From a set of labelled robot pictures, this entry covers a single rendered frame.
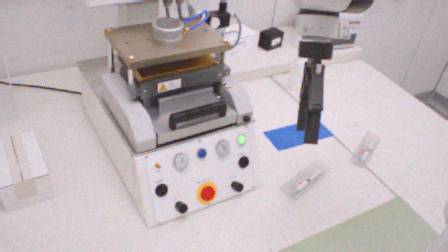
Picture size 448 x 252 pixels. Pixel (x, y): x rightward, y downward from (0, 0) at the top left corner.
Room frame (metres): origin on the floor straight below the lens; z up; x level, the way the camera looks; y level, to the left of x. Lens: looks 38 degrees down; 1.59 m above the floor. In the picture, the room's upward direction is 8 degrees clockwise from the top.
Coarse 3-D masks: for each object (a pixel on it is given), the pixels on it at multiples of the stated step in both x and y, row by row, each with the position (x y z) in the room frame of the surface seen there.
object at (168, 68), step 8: (200, 56) 0.97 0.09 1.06; (208, 56) 0.97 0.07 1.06; (160, 64) 0.90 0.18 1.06; (168, 64) 0.90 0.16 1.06; (176, 64) 0.91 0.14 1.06; (184, 64) 0.91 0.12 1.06; (192, 64) 0.92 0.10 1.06; (200, 64) 0.93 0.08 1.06; (208, 64) 0.93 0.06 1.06; (136, 72) 0.86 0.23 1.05; (144, 72) 0.85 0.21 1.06; (152, 72) 0.86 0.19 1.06; (160, 72) 0.86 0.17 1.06; (168, 72) 0.87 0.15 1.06; (176, 72) 0.88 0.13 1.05; (136, 80) 0.86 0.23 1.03
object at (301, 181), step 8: (304, 168) 0.91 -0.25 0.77; (312, 168) 0.91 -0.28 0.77; (320, 168) 0.92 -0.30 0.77; (328, 168) 0.92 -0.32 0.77; (296, 176) 0.87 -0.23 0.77; (304, 176) 0.88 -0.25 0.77; (312, 176) 0.88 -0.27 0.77; (320, 176) 0.89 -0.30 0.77; (288, 184) 0.83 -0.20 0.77; (296, 184) 0.84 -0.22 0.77; (304, 184) 0.84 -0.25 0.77; (288, 192) 0.80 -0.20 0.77; (296, 192) 0.81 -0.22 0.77
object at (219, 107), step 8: (208, 104) 0.83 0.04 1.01; (216, 104) 0.83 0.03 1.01; (224, 104) 0.84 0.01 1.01; (176, 112) 0.78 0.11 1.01; (184, 112) 0.78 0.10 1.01; (192, 112) 0.79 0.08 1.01; (200, 112) 0.80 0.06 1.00; (208, 112) 0.81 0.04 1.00; (216, 112) 0.82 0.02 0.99; (224, 112) 0.84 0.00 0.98; (176, 120) 0.76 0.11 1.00; (184, 120) 0.77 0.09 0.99
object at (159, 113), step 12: (180, 96) 0.84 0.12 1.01; (192, 96) 0.86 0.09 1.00; (204, 96) 0.88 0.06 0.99; (144, 108) 0.83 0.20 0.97; (156, 108) 0.83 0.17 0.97; (168, 108) 0.82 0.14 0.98; (180, 108) 0.84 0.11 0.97; (228, 108) 0.88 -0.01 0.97; (156, 120) 0.79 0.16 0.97; (168, 120) 0.79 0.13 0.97; (192, 120) 0.81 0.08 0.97; (204, 120) 0.81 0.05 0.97; (216, 120) 0.83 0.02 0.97; (228, 120) 0.85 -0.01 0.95; (156, 132) 0.74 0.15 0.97; (168, 132) 0.75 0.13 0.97; (180, 132) 0.77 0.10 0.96; (192, 132) 0.79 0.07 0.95
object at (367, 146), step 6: (366, 138) 1.10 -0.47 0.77; (372, 138) 1.10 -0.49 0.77; (378, 138) 1.11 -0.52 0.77; (360, 144) 1.06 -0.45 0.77; (366, 144) 1.07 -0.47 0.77; (372, 144) 1.07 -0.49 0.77; (360, 150) 1.03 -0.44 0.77; (366, 150) 1.03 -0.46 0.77; (372, 150) 1.04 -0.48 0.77; (354, 156) 1.00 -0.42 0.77; (360, 156) 1.00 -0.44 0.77; (366, 156) 1.00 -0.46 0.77; (360, 162) 0.97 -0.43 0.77; (366, 162) 0.98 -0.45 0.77
